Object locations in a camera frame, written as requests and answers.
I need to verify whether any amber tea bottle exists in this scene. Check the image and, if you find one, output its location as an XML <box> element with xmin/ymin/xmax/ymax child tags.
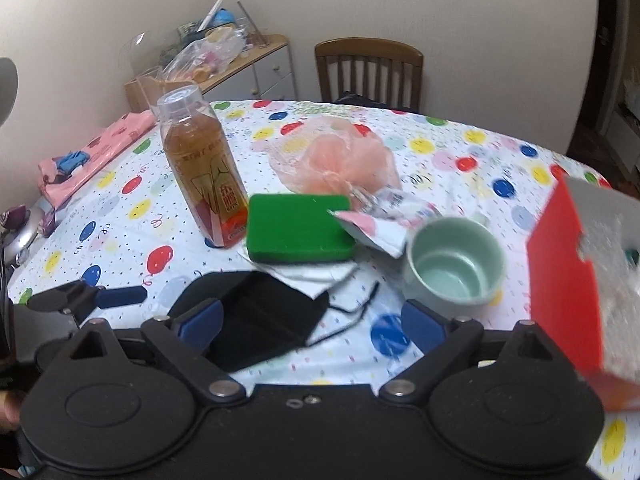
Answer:
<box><xmin>156</xmin><ymin>85</ymin><xmax>250</xmax><ymax>250</ymax></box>

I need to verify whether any grey round lamp head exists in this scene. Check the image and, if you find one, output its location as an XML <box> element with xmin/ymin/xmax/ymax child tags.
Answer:
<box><xmin>0</xmin><ymin>57</ymin><xmax>19</xmax><ymax>126</ymax></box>

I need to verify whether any pale green mug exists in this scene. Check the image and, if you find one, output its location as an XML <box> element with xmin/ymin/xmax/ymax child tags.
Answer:
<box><xmin>402</xmin><ymin>217</ymin><xmax>507</xmax><ymax>307</ymax></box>

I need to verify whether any black face mask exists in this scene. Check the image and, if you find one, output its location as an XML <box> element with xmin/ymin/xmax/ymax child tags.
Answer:
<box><xmin>170</xmin><ymin>270</ymin><xmax>381</xmax><ymax>373</ymax></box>

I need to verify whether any white drawer side cabinet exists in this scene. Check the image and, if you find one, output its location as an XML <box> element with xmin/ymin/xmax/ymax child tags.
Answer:
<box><xmin>125</xmin><ymin>35</ymin><xmax>296</xmax><ymax>111</ymax></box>

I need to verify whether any wooden chair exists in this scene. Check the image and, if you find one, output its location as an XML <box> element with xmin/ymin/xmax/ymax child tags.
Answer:
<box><xmin>315</xmin><ymin>38</ymin><xmax>425</xmax><ymax>111</ymax></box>

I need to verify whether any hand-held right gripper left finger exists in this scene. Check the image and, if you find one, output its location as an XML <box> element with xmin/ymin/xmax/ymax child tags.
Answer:
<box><xmin>37</xmin><ymin>297</ymin><xmax>247</xmax><ymax>407</ymax></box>

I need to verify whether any pink mesh bath puff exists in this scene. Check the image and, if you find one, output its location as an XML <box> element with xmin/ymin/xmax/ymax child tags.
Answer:
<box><xmin>270</xmin><ymin>115</ymin><xmax>401</xmax><ymax>196</ymax></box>

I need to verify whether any balloon print tablecloth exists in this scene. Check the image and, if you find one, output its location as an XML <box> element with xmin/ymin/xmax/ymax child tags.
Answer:
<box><xmin>7</xmin><ymin>100</ymin><xmax>640</xmax><ymax>480</ymax></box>

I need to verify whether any red cardboard box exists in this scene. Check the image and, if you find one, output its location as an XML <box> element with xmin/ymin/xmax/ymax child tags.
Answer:
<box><xmin>527</xmin><ymin>175</ymin><xmax>640</xmax><ymax>413</ymax></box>

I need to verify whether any black plastic bag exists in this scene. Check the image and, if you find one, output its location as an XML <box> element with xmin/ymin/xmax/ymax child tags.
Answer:
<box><xmin>332</xmin><ymin>92</ymin><xmax>396</xmax><ymax>109</ymax></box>

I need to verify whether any clear drinking glass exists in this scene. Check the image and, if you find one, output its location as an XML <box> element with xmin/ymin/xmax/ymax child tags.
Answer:
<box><xmin>135</xmin><ymin>66</ymin><xmax>163</xmax><ymax>111</ymax></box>

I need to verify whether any green sponge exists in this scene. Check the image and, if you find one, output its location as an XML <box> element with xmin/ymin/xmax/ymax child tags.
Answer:
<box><xmin>246</xmin><ymin>194</ymin><xmax>357</xmax><ymax>264</ymax></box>

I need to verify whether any small blue cloth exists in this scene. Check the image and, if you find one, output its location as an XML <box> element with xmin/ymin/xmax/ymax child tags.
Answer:
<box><xmin>55</xmin><ymin>150</ymin><xmax>88</xmax><ymax>173</ymax></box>

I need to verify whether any pink patterned cloth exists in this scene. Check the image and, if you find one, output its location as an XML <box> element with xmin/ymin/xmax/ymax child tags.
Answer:
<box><xmin>39</xmin><ymin>110</ymin><xmax>157</xmax><ymax>211</ymax></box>

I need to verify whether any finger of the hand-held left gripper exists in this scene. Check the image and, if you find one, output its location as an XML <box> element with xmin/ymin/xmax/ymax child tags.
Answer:
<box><xmin>26</xmin><ymin>280</ymin><xmax>147</xmax><ymax>320</ymax></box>

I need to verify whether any clear bag of snacks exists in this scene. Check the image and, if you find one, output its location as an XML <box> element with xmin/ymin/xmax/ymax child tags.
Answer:
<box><xmin>162</xmin><ymin>27</ymin><xmax>241</xmax><ymax>81</ymax></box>

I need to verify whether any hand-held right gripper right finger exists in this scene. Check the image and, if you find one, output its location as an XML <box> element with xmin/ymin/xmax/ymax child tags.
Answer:
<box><xmin>379</xmin><ymin>300</ymin><xmax>582</xmax><ymax>405</ymax></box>

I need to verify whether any white pink printed packet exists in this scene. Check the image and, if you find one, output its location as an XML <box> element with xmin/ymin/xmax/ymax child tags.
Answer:
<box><xmin>332</xmin><ymin>207</ymin><xmax>418</xmax><ymax>259</ymax></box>

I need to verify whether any person's left hand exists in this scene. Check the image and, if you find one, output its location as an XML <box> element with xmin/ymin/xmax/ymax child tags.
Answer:
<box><xmin>0</xmin><ymin>390</ymin><xmax>21</xmax><ymax>433</ymax></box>

